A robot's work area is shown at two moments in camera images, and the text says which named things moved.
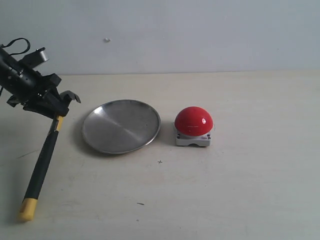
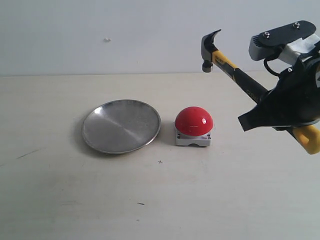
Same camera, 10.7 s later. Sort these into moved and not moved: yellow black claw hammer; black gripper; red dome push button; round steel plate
Moved: yellow black claw hammer; black gripper
Not moved: red dome push button; round steel plate
